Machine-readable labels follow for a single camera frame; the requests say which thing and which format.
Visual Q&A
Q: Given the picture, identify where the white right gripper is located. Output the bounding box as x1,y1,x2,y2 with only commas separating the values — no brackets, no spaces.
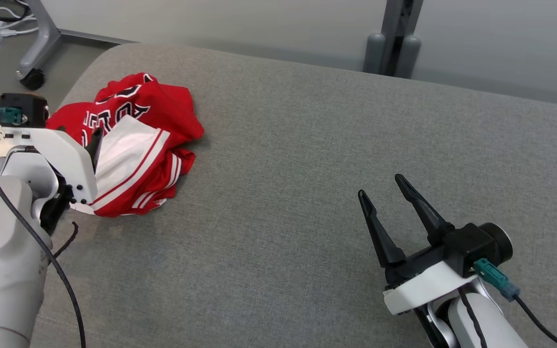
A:
357,174,477,316

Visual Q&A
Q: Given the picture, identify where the grey metal partition post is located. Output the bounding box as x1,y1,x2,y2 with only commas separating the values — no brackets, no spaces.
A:
363,0,424,79

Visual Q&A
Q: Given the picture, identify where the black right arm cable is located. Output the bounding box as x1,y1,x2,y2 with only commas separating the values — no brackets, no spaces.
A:
474,259,557,348

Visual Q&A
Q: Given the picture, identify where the grey metal stand leg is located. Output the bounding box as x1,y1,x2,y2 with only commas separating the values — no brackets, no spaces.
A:
16,0,136,83

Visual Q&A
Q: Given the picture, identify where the red basketball jersey number 23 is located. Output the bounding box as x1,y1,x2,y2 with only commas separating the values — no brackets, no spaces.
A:
46,72,205,213

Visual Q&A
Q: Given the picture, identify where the black castor wheel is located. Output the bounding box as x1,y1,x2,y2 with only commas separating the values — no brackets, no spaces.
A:
19,68,46,91

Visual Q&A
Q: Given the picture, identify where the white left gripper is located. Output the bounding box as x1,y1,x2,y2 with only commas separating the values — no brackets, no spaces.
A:
3,125,104,206

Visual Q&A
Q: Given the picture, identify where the grey cylindrical post foot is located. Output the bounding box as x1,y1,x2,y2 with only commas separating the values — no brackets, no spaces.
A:
396,35,422,79
365,33,386,74

